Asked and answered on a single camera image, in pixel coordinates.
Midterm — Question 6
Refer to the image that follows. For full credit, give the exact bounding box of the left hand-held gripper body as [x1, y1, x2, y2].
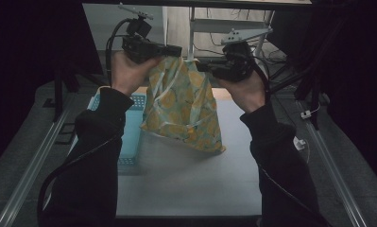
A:
[118, 3, 165, 64]

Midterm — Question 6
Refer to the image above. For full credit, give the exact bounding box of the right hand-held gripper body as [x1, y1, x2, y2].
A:
[212, 27, 274, 82]

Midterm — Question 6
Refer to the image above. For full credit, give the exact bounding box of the fruit print fabric bag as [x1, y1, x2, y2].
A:
[140, 56, 227, 154]

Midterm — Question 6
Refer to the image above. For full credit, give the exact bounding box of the blue perforated plastic basket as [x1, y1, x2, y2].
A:
[67, 88, 147, 174]

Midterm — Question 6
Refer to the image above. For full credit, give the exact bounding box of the person's right hand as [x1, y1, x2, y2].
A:
[214, 71, 269, 114]

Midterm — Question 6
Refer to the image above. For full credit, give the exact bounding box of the person's left hand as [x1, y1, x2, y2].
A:
[111, 51, 162, 97]

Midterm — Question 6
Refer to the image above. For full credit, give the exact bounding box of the white metal shelf stand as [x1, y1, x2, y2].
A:
[189, 8, 275, 61]

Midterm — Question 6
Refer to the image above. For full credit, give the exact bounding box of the black metal stand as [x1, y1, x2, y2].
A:
[43, 61, 83, 123]

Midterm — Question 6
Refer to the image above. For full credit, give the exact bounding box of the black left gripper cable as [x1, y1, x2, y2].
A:
[36, 18, 133, 227]

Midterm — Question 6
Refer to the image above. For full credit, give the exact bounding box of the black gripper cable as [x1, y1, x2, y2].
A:
[36, 18, 133, 227]
[250, 58, 331, 227]

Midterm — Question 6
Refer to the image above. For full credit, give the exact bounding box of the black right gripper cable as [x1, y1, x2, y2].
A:
[250, 58, 331, 227]

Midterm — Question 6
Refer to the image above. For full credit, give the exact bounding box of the white cable clip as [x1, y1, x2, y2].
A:
[293, 136, 307, 151]

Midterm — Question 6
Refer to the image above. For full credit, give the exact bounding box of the aluminium rail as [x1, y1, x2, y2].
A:
[0, 103, 74, 227]
[298, 100, 368, 227]

